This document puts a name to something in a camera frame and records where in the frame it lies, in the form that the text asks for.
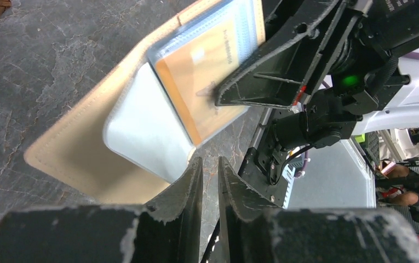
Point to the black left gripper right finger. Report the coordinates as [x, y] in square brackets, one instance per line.
[253, 229]

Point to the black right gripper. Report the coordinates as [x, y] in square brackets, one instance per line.
[340, 61]

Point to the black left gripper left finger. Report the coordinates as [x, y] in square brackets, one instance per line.
[165, 229]

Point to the orange credit card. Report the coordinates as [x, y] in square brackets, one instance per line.
[192, 71]

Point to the beige leather card holder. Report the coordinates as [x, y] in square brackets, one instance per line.
[124, 142]

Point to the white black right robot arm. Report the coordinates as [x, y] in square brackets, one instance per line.
[402, 111]

